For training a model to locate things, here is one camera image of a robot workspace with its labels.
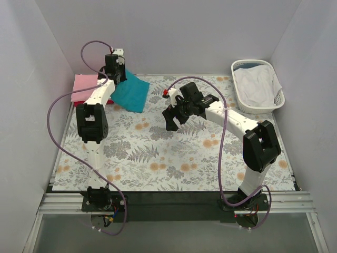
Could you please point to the red folded t shirt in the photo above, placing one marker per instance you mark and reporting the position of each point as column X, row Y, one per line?
column 82, row 102

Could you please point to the aluminium frame rail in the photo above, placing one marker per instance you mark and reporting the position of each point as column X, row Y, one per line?
column 285, row 221

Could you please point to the teal t shirt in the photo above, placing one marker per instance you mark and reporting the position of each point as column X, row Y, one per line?
column 131, row 94

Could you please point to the pink folded t shirt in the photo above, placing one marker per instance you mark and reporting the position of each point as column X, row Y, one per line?
column 83, row 82

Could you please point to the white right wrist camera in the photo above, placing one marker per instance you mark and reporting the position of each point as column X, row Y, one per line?
column 171, row 94

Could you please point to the white t shirt in basket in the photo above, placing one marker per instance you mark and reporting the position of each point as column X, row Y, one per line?
column 257, row 86

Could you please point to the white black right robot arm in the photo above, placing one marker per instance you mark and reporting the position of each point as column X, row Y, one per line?
column 260, row 143

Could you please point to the floral table mat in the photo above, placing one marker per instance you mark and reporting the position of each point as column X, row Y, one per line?
column 140, row 155

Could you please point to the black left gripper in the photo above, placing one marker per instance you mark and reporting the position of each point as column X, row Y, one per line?
column 119, row 77

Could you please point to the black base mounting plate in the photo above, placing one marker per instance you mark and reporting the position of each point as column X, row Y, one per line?
column 177, row 206

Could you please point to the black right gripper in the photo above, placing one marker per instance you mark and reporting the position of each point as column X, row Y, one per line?
column 174, row 110

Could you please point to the white laundry basket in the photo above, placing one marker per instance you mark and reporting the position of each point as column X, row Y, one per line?
column 280, row 99

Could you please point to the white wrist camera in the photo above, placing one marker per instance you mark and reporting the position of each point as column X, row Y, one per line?
column 171, row 94
column 119, row 53

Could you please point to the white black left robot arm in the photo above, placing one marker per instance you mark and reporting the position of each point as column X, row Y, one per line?
column 92, row 127

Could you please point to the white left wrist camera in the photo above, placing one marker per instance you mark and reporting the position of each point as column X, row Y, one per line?
column 119, row 53

